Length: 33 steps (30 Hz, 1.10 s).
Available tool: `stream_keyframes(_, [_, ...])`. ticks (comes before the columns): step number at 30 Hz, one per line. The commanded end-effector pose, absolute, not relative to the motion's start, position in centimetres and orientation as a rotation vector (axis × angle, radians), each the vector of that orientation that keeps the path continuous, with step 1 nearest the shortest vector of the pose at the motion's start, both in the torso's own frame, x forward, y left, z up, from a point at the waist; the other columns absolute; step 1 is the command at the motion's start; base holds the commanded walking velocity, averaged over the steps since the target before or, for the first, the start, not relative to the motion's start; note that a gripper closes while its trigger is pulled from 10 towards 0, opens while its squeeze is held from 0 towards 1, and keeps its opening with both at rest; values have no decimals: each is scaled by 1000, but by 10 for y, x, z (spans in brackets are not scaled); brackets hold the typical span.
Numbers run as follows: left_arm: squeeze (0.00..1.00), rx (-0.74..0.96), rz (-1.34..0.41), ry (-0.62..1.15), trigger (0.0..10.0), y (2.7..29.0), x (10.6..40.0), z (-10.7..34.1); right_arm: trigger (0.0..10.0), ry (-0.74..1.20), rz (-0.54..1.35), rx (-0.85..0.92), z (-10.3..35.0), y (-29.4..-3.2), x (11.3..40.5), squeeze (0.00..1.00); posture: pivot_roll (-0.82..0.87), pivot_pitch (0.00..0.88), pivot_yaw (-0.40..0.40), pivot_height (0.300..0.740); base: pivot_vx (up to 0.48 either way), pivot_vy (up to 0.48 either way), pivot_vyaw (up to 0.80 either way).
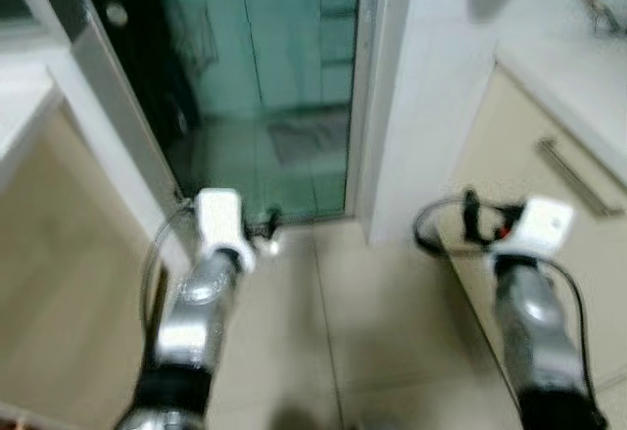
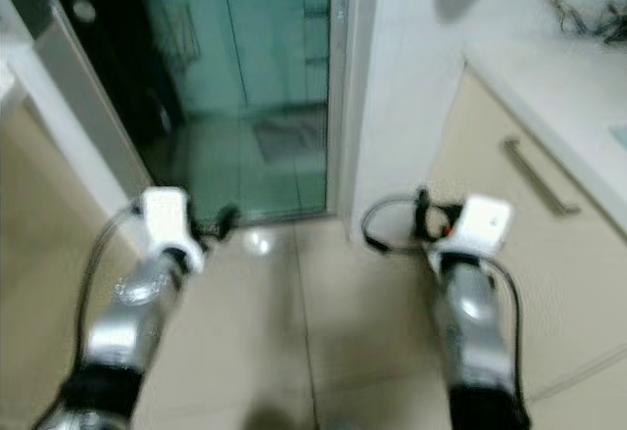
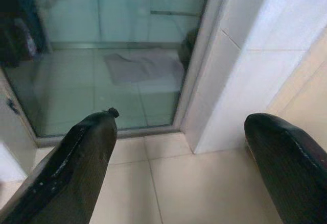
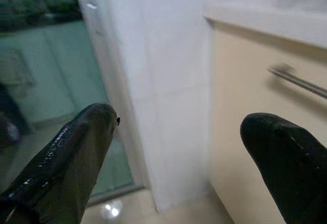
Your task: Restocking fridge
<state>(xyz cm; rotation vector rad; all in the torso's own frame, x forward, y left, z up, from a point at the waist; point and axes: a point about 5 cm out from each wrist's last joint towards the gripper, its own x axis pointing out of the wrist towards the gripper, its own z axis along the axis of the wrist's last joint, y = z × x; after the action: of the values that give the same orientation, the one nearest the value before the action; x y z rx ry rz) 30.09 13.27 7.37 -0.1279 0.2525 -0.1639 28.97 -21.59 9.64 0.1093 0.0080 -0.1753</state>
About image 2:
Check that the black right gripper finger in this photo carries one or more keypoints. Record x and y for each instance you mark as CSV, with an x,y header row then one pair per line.
x,y
422,213

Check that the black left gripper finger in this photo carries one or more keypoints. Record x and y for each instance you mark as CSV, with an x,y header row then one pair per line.
x,y
230,219

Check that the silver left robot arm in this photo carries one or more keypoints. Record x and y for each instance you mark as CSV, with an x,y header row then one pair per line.
x,y
127,322

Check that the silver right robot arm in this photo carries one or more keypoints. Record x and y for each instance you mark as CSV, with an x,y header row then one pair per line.
x,y
470,332

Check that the dark framed glass door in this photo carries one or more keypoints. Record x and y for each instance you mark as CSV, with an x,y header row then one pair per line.
x,y
235,77

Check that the beige kitchen cabinet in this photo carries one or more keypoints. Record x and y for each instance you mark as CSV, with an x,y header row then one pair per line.
x,y
39,254

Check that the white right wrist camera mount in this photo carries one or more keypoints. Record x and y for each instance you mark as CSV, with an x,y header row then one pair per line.
x,y
480,224

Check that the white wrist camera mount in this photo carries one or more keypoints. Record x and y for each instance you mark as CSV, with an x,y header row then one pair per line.
x,y
168,219
480,224

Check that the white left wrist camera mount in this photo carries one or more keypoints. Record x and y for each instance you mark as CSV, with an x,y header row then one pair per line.
x,y
168,219

